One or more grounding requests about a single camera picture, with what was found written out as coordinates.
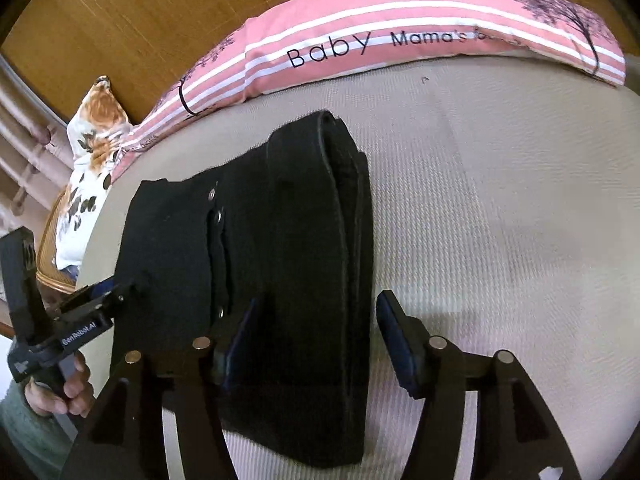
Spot black denim pants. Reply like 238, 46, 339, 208
112, 110, 373, 468

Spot green left sleeve forearm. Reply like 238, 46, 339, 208
1, 382, 72, 479

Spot left hand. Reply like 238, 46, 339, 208
24, 352, 96, 418

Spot wooden chair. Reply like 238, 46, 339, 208
36, 190, 76, 295

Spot floral pillow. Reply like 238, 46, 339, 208
53, 75, 132, 278

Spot beige bed mattress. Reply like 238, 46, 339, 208
79, 56, 639, 479

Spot wooden headboard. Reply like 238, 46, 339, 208
1, 0, 639, 120

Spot pink striped long pillow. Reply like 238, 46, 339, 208
114, 0, 626, 174

